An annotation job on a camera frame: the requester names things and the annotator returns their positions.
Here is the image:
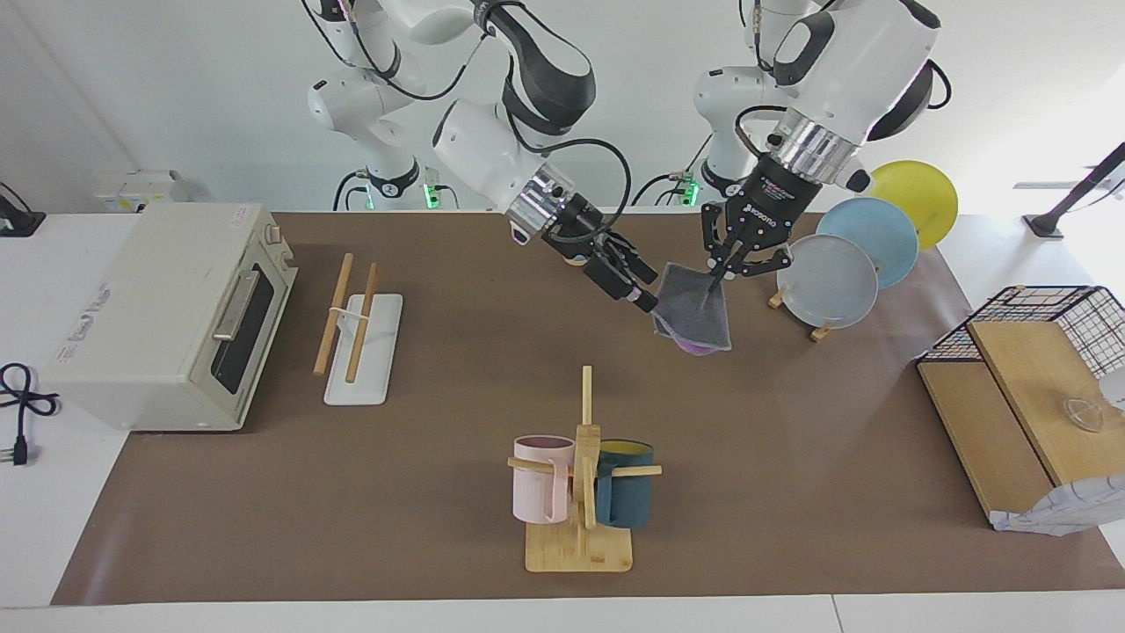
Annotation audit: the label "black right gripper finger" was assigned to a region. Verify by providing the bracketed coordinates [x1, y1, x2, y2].
[584, 257, 658, 314]
[606, 233, 658, 287]

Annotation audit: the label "brown table mat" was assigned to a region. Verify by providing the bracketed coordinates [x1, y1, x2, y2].
[50, 209, 1125, 608]

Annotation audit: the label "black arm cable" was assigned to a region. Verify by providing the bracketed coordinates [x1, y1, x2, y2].
[735, 104, 794, 166]
[505, 105, 634, 238]

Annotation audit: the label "clear glass piece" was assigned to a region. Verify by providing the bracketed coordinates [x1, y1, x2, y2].
[1062, 397, 1104, 433]

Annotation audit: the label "black clamp mount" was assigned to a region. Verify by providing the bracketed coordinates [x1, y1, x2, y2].
[0, 182, 47, 238]

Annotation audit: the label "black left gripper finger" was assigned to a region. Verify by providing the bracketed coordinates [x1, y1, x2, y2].
[700, 202, 735, 291]
[729, 242, 792, 278]

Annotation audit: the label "black camera stand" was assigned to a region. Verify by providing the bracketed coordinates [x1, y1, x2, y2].
[1024, 141, 1125, 238]

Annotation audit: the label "white towel rack wooden bars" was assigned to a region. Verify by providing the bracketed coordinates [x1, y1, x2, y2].
[313, 252, 404, 407]

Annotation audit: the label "yellow plate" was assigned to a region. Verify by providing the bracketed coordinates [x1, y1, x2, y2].
[868, 159, 960, 251]

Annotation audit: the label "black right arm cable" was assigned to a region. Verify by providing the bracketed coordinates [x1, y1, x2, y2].
[505, 105, 634, 238]

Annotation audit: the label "black base cable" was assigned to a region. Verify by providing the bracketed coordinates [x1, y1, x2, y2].
[631, 132, 713, 209]
[332, 170, 370, 212]

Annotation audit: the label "purple and grey towel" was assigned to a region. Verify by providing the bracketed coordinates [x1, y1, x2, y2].
[652, 262, 733, 359]

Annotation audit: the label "pink mug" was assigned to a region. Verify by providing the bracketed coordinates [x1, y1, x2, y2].
[512, 435, 577, 526]

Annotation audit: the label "light blue plate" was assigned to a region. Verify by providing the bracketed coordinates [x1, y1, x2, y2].
[816, 196, 920, 291]

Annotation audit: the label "grey plate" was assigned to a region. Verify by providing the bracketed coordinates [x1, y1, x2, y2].
[776, 234, 880, 331]

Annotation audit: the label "black right base cable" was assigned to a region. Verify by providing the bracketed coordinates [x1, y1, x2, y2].
[332, 170, 370, 212]

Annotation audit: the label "black power cord with plug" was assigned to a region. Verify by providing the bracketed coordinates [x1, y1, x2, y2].
[0, 362, 61, 467]

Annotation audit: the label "white box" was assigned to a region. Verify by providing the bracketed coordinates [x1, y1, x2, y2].
[95, 170, 190, 214]

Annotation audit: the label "black wire basket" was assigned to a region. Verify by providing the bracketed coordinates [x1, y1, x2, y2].
[914, 285, 1125, 381]

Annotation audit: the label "wooden mug tree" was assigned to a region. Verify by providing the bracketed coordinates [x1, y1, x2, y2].
[506, 366, 663, 574]

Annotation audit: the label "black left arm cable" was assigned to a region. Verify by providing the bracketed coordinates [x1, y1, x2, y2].
[735, 104, 794, 166]

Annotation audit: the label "black left base cable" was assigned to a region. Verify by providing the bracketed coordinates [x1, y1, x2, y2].
[631, 132, 713, 209]

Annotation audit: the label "dark teal mug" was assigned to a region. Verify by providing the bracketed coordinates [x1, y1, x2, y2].
[594, 440, 656, 529]

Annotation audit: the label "wooden plate rack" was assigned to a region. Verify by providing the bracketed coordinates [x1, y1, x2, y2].
[767, 286, 836, 344]

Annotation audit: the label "wooden shelf unit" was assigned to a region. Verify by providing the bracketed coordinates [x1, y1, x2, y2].
[914, 286, 1125, 537]

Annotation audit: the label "beige toaster oven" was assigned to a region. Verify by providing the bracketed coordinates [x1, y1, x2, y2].
[40, 200, 300, 433]

